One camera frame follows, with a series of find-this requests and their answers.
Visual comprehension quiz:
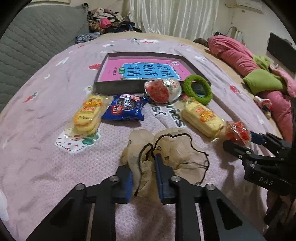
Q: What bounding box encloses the small red egg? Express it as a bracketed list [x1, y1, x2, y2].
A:
[224, 121, 251, 146]

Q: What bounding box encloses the beige hair net black cord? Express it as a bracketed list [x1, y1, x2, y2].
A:
[120, 127, 210, 197]

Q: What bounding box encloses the yellow rice cracker pack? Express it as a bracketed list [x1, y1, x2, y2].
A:
[73, 94, 113, 137]
[182, 98, 226, 140]

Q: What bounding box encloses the green fuzzy hair ring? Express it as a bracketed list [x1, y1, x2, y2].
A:
[183, 74, 213, 105]

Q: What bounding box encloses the red white egg toy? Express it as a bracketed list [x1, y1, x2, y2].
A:
[144, 78, 182, 104]

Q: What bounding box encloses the pink quilt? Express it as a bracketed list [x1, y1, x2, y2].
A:
[208, 35, 295, 143]

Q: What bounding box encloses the green garment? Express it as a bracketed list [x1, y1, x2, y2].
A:
[243, 55, 287, 95]

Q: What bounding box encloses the pink strawberry bed blanket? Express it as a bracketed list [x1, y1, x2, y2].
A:
[1, 38, 267, 240]

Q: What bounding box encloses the black television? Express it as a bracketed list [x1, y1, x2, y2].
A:
[267, 33, 296, 73]

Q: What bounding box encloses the blue Oreo cookie pack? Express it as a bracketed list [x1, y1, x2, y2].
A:
[101, 94, 148, 121]

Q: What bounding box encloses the pink blue book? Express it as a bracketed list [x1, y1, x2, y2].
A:
[97, 58, 191, 82]

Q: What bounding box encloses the white air conditioner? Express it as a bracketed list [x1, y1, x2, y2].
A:
[236, 0, 263, 13]

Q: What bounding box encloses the white curtain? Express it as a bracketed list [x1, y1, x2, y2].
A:
[128, 0, 220, 40]

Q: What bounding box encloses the blue floral cloth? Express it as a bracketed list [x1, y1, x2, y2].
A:
[75, 32, 101, 44]

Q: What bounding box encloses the pile of clothes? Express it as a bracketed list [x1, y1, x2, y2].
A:
[87, 8, 142, 34]

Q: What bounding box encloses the grey quilted headboard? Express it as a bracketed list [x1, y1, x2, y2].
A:
[1, 3, 89, 109]

